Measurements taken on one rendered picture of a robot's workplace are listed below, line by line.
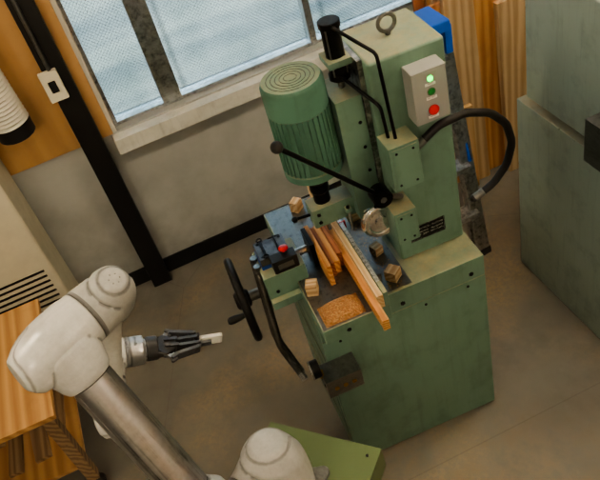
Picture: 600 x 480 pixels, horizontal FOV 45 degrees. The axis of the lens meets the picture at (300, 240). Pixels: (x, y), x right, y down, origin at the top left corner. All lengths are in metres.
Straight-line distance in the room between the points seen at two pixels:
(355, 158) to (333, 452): 0.83
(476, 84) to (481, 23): 0.28
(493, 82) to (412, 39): 1.73
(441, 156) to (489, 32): 1.46
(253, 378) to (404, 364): 0.88
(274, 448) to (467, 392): 1.18
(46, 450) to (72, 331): 1.56
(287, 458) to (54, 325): 0.63
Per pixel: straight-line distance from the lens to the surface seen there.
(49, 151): 3.35
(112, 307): 1.65
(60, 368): 1.62
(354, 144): 2.07
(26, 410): 2.84
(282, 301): 2.24
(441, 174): 2.22
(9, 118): 3.07
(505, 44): 3.55
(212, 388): 3.24
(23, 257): 3.29
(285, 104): 1.92
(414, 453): 2.87
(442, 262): 2.34
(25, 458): 3.20
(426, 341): 2.50
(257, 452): 1.82
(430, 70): 1.94
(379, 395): 2.61
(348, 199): 2.21
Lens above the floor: 2.47
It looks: 41 degrees down
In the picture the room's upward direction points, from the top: 17 degrees counter-clockwise
